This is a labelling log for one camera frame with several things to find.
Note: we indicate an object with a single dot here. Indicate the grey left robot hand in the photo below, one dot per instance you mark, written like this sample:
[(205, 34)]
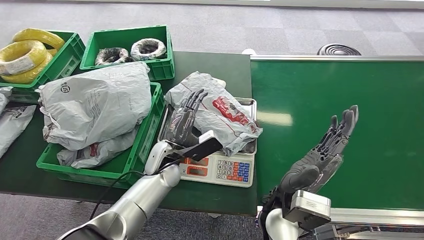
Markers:
[(182, 126)]

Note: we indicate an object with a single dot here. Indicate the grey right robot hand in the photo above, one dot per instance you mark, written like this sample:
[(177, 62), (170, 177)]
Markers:
[(318, 159)]

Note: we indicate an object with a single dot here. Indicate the grey package with red picture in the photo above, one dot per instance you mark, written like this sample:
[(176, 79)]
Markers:
[(225, 116)]

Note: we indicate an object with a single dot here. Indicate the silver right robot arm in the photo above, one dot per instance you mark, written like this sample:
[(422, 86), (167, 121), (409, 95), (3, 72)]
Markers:
[(278, 225)]

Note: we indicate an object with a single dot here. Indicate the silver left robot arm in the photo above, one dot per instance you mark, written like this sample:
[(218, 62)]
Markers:
[(142, 198)]

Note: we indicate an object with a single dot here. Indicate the green conveyor belt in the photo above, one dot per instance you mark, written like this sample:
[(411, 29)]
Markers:
[(381, 96)]

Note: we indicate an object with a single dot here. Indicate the large green plastic crate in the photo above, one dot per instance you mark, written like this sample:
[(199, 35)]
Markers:
[(150, 132)]

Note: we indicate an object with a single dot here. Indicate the green crate with black coils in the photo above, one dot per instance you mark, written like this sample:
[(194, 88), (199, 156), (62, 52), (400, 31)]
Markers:
[(159, 71)]

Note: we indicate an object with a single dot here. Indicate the white electronic scale steel tray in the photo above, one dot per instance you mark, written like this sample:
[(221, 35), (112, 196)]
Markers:
[(232, 169)]

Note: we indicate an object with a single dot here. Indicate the large grey courier bag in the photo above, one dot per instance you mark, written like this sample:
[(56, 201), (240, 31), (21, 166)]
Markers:
[(99, 102)]

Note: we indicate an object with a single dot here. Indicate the grey bag with red print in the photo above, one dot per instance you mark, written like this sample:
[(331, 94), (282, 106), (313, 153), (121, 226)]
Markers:
[(89, 154)]

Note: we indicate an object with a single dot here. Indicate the white round knob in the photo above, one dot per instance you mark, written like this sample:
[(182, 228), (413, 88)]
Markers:
[(247, 52)]

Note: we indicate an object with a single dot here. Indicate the black ribbed round object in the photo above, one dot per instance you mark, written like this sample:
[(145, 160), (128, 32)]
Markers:
[(338, 49)]

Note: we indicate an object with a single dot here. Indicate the green crate with yellow coils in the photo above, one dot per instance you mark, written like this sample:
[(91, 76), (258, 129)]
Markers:
[(66, 63)]

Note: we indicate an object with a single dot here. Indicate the flat grey courier bag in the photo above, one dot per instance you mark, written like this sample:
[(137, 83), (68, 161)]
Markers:
[(13, 127)]

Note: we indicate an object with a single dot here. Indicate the small grey courier bag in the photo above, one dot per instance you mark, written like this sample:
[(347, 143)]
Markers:
[(4, 97)]

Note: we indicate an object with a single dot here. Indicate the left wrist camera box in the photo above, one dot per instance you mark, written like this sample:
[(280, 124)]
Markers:
[(203, 149)]

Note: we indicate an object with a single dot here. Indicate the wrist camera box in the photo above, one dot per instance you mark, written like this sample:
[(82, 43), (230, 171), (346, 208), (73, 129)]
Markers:
[(308, 208), (203, 149)]

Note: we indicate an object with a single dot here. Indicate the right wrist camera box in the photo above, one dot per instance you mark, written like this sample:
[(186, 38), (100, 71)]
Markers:
[(308, 208)]

